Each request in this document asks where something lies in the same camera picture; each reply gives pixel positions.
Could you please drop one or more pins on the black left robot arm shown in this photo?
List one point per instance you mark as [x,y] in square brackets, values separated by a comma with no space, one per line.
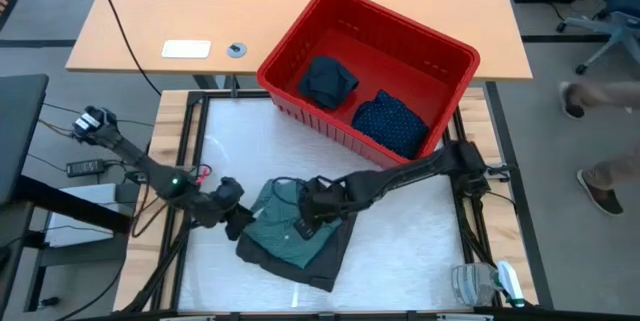
[135,158]

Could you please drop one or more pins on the white box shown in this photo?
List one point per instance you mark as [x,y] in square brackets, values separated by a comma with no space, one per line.
[80,216]

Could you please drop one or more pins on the grey round desk grommet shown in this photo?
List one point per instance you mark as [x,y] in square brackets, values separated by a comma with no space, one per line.
[236,50]

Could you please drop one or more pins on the dark grey garment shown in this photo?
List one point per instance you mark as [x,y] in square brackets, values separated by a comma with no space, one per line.
[330,261]

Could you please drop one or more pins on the black side table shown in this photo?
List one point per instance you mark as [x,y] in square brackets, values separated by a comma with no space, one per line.
[20,126]

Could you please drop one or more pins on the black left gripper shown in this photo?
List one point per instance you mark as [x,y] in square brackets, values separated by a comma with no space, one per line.
[217,213]

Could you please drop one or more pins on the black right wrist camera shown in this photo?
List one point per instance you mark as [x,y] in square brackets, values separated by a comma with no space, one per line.
[303,228]

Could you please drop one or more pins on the black power adapter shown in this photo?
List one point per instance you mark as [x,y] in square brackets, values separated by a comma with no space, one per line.
[85,167]

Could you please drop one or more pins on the white rectangular pad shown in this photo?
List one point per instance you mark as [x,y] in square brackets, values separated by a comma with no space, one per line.
[186,49]

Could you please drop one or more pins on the plain dark blue garment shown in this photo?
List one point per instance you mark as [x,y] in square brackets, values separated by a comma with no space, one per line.
[327,81]

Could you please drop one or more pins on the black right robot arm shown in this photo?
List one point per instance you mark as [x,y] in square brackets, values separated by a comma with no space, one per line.
[410,168]

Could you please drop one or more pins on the light wooden desk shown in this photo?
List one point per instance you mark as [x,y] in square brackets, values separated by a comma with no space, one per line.
[150,11]

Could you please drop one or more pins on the navy dotted garment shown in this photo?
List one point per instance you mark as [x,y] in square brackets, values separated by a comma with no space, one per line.
[390,123]

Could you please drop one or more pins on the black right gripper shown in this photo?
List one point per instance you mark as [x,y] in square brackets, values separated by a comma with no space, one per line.
[325,203]

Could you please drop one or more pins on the grey office chair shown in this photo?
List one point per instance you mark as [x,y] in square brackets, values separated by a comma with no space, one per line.
[615,21]

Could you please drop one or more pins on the person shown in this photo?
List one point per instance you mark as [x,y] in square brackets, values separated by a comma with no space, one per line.
[600,93]

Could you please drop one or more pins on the small red clip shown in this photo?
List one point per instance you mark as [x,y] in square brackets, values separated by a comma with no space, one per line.
[202,175]

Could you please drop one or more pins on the teal patterned shirt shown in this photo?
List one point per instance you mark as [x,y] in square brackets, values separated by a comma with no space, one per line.
[280,241]

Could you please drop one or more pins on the plywood work table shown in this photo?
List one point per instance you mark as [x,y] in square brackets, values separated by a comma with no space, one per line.
[167,126]

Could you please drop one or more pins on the red plastic bin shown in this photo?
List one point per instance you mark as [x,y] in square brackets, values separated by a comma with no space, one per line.
[380,16]

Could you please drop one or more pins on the black metal rig frame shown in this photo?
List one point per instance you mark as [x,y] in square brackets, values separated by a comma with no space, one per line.
[196,126]

